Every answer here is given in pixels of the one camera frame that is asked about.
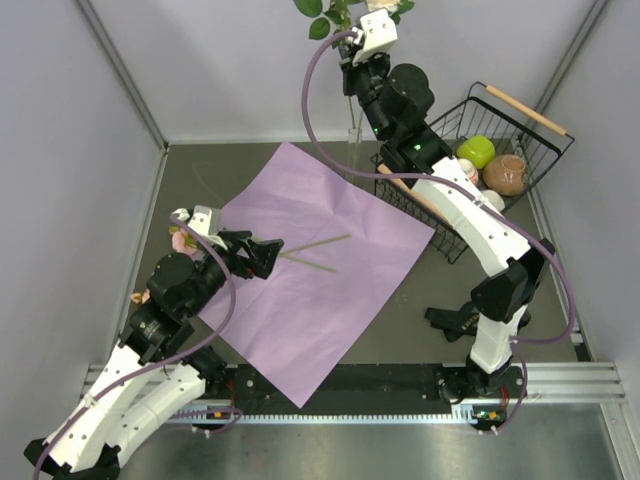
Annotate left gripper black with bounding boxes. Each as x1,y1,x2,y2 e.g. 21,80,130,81
186,230,283,317

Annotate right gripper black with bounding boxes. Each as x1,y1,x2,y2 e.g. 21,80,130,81
337,44,391,144

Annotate peach rose stem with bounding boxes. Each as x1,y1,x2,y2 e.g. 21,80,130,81
129,226,352,306

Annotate pink rose stem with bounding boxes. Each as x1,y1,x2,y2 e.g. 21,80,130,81
295,1,428,143

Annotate pink wrapping paper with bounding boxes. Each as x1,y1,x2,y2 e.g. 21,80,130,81
201,143,433,406

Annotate black ribbon gold lettering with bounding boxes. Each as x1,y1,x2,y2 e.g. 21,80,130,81
424,302,479,343

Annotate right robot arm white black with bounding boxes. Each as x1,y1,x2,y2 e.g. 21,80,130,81
338,44,554,396

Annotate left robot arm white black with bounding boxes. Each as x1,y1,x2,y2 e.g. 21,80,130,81
24,231,284,479

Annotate clear glass vase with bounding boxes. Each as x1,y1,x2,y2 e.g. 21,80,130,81
346,127,362,170

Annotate white red patterned bowl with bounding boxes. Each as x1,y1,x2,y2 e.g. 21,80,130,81
458,158,478,185

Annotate green square cup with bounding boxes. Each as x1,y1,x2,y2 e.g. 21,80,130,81
456,135,496,169

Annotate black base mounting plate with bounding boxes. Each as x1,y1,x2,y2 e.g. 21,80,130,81
230,364,451,416

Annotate brown ceramic pot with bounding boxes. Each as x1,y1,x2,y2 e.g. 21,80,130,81
482,154,528,197

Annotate white flower-shaped cup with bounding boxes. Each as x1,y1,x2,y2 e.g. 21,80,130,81
481,189,506,212

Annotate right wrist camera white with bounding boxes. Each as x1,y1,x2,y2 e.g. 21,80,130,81
347,9,398,66

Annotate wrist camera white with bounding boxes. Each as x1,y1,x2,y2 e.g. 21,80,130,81
347,9,398,66
171,205,223,246

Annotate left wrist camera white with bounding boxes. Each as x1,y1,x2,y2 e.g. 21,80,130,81
171,205,223,246

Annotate black wire basket wooden handles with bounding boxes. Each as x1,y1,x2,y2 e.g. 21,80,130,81
373,82,575,264

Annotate aluminium rail with cable duct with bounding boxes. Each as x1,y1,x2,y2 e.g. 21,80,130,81
89,362,626,429

